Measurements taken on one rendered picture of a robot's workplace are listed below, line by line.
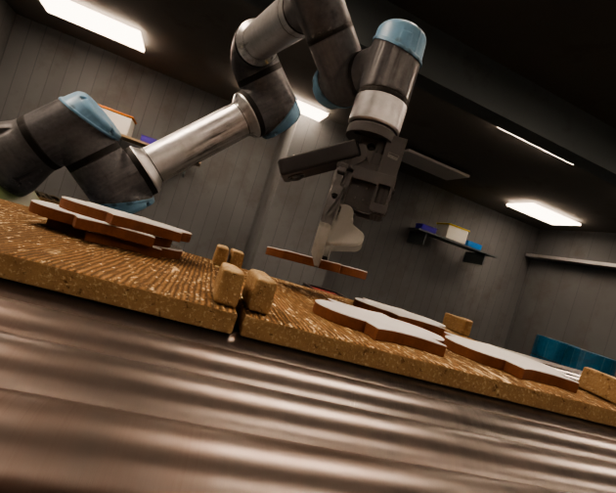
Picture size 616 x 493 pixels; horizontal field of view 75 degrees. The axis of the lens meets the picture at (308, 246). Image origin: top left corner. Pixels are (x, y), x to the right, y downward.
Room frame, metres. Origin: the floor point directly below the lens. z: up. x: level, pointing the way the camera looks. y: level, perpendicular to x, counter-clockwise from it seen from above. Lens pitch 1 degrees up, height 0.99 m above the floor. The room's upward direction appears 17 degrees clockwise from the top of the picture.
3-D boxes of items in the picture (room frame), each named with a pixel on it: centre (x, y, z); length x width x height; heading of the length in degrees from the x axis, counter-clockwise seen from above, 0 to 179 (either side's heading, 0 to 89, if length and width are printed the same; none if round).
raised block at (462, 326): (0.68, -0.28, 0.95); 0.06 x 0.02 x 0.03; 15
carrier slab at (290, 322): (0.51, -0.13, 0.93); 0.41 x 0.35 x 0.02; 105
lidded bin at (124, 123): (5.87, 3.24, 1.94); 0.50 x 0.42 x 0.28; 108
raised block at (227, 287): (0.32, 0.05, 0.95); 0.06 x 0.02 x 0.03; 14
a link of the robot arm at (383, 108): (0.57, -0.04, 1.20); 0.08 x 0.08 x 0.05
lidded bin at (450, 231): (7.78, -2.58, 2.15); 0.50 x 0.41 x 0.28; 108
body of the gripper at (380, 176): (0.57, -0.05, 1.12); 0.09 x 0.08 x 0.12; 83
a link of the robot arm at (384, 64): (0.57, -0.04, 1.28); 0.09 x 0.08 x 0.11; 35
